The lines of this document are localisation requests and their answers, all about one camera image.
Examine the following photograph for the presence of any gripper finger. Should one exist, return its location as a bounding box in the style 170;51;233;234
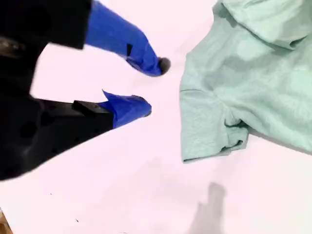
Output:
48;0;172;78
30;89;152;168

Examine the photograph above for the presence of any pale green T-shirt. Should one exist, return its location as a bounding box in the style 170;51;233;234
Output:
179;0;312;164

